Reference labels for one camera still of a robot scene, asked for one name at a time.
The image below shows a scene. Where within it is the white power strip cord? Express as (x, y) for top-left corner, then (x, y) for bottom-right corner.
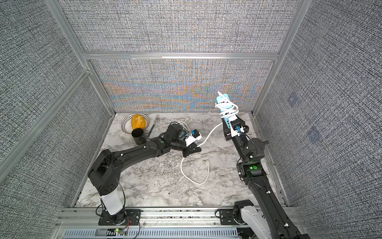
(171, 119), (190, 133)

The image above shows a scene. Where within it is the white cord of wall strip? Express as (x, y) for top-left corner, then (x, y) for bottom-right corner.
(179, 91), (240, 185)

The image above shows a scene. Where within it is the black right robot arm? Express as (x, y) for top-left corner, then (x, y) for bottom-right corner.
(222, 118), (309, 239)

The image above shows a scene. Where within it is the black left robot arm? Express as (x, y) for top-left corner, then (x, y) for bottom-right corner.
(88, 123), (202, 225)

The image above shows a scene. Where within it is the black cup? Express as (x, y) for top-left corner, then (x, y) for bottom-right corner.
(131, 128), (147, 145)

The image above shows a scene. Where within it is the orange bread in bowl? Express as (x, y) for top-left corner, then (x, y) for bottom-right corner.
(131, 114), (146, 130)

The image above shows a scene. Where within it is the white patterned bowl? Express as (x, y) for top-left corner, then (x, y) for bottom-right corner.
(121, 114), (150, 134)

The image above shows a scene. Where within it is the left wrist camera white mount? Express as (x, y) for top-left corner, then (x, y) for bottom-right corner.
(185, 129), (202, 146)

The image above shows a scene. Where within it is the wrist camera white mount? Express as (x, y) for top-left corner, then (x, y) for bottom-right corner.
(185, 129), (202, 146)
(230, 118), (249, 133)

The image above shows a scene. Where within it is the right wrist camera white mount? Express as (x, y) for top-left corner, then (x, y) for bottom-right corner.
(230, 118), (249, 133)

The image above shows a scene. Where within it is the green handled fork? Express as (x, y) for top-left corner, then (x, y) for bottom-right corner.
(147, 114), (159, 137)

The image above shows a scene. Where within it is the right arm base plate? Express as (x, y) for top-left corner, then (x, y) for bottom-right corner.
(214, 208), (247, 226)

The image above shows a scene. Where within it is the white slotted cable duct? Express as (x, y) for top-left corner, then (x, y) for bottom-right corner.
(61, 228), (239, 239)

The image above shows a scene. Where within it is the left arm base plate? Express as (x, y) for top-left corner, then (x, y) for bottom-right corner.
(98, 209), (142, 226)

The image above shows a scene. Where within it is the aluminium front rail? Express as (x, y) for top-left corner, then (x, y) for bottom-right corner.
(55, 207), (305, 229)

